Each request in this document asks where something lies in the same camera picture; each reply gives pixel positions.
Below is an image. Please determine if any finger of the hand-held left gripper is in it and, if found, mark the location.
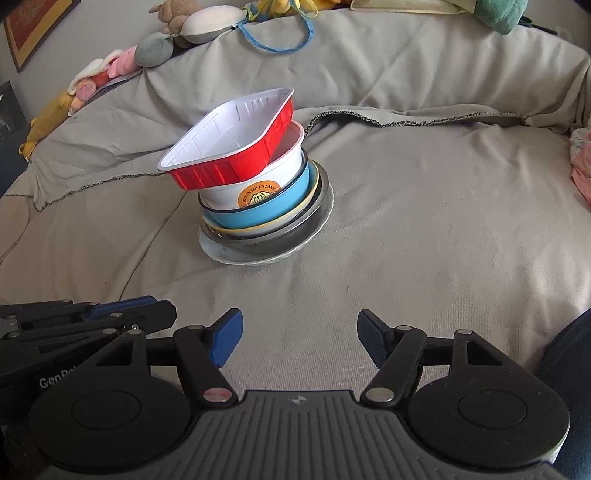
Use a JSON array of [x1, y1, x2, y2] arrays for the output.
[[0, 295, 160, 330], [0, 301, 179, 354]]

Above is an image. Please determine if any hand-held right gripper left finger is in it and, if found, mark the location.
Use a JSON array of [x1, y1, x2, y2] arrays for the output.
[[95, 308, 244, 408]]

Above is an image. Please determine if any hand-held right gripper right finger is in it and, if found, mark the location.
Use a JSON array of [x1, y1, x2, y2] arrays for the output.
[[357, 309, 509, 406]]

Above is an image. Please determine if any clear glass plate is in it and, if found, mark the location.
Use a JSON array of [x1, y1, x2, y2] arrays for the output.
[[198, 222, 333, 266]]

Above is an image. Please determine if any yellow-rimmed bowl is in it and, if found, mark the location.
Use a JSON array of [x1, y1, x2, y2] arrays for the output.
[[202, 164, 325, 237]]

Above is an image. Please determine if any stainless steel bowl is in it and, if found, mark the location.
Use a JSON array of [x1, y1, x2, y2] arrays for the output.
[[201, 159, 334, 252]]

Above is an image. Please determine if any blue bowl with black rim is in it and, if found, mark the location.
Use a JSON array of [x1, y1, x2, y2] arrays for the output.
[[199, 159, 319, 230]]

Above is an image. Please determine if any white paper bowl orange label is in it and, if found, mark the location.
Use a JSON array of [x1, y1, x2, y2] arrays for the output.
[[198, 121, 306, 214]]

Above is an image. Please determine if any red foil tray white inside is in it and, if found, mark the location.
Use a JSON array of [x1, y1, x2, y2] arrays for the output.
[[158, 87, 296, 191]]

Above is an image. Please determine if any beige bed sheet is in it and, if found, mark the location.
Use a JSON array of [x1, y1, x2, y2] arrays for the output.
[[0, 108, 591, 393]]

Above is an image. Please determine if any person's leg in blue pants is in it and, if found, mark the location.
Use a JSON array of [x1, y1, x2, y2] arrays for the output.
[[537, 308, 591, 464]]

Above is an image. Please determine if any yellow plush toy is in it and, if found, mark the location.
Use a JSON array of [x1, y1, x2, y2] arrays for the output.
[[18, 90, 75, 158]]

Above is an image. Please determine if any dark box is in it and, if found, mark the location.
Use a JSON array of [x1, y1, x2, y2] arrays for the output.
[[0, 80, 27, 136]]

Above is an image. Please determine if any pink and white plush toy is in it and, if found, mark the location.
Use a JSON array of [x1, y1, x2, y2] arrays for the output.
[[68, 46, 139, 101]]

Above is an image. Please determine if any grey oval plush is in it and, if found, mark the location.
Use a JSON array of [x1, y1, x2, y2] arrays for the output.
[[135, 32, 175, 68]]

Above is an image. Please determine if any pink cloth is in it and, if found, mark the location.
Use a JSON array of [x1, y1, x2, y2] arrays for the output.
[[570, 127, 591, 205]]

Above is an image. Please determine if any brown plush toy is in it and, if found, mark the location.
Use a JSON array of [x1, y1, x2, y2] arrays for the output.
[[149, 0, 200, 48]]

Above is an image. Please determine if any white oval plush cushion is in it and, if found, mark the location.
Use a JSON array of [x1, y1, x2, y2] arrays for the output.
[[180, 6, 246, 45]]

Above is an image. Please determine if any yellow plush with blue trim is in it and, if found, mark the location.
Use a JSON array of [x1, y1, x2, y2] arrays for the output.
[[255, 0, 320, 20]]

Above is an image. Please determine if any green cloth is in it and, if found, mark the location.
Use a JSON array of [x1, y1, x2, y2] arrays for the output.
[[475, 0, 528, 36]]

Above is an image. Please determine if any blue loop strap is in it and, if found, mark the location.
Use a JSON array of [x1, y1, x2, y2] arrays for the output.
[[238, 4, 318, 52]]

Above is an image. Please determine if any framed wall picture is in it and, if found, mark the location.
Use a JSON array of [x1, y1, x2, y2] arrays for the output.
[[2, 0, 81, 73]]

